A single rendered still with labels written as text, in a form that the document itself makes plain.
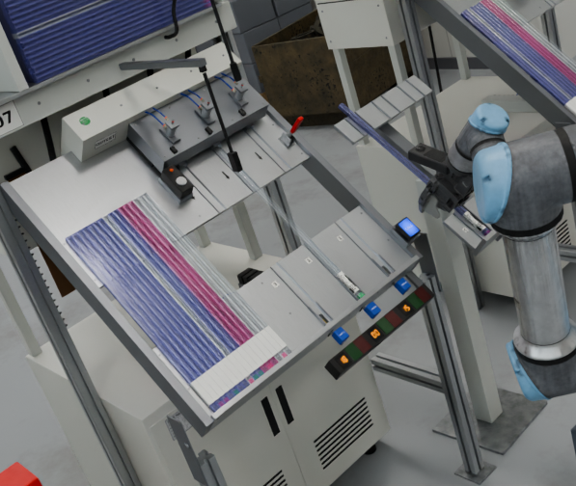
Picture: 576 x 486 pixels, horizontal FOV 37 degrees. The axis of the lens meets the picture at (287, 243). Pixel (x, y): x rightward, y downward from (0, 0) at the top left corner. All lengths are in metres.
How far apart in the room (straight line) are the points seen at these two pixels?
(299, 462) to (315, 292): 0.62
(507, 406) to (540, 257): 1.34
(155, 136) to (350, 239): 0.52
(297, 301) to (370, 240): 0.27
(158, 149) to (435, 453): 1.23
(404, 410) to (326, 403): 0.46
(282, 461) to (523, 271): 1.13
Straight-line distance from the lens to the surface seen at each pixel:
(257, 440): 2.28
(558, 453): 2.55
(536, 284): 1.46
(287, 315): 1.91
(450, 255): 2.34
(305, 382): 2.34
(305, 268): 1.98
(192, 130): 2.07
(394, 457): 2.65
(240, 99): 2.15
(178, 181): 1.98
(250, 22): 6.42
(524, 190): 1.32
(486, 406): 2.63
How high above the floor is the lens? 1.68
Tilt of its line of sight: 24 degrees down
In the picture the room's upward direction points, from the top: 18 degrees counter-clockwise
